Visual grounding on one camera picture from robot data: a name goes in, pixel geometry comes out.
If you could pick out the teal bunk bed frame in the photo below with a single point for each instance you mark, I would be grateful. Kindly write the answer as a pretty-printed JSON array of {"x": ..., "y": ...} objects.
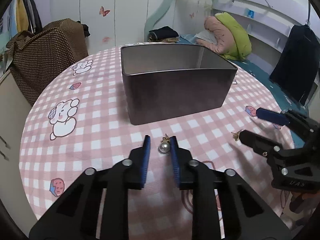
[{"x": 273, "y": 19}]

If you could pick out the pink green rolled quilt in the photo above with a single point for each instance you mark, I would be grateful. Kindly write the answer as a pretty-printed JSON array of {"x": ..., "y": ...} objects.
[{"x": 233, "y": 42}]

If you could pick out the hanging clothes row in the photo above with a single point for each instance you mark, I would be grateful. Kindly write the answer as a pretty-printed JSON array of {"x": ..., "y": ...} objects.
[{"x": 24, "y": 16}]

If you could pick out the right human hand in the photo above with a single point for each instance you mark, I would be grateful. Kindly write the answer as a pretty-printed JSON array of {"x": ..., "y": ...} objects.
[{"x": 303, "y": 202}]

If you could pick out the brown polka dot cloth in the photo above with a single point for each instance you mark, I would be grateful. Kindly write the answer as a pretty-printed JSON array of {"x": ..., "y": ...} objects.
[{"x": 37, "y": 59}]

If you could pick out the dark metal tin box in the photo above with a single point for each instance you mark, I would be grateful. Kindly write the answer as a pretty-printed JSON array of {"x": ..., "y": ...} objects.
[{"x": 164, "y": 81}]

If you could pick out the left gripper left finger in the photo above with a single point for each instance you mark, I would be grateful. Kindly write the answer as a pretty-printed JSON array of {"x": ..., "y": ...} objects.
[{"x": 96, "y": 200}]

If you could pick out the folded dark clothes stack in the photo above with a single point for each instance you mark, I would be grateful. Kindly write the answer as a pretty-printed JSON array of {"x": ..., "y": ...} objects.
[{"x": 163, "y": 33}]

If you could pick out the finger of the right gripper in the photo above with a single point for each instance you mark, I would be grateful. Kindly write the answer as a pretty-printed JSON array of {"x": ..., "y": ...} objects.
[
  {"x": 300, "y": 124},
  {"x": 260, "y": 142}
]

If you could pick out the hanging dark navy garment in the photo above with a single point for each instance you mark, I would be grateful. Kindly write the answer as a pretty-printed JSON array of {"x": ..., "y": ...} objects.
[{"x": 298, "y": 64}]

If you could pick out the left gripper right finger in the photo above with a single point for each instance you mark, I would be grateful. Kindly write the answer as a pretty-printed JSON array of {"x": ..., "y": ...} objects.
[{"x": 223, "y": 202}]

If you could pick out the gold earring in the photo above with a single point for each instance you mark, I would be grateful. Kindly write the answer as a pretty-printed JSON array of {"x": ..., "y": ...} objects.
[{"x": 236, "y": 135}]

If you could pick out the blue small box on shelf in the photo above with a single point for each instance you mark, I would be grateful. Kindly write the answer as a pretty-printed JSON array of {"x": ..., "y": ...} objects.
[{"x": 250, "y": 13}]

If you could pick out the pink checkered tablecloth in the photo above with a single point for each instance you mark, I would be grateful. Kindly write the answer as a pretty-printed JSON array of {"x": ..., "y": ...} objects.
[{"x": 81, "y": 121}]

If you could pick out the white pillow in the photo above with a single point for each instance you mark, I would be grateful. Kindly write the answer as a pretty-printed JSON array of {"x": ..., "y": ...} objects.
[{"x": 207, "y": 36}]

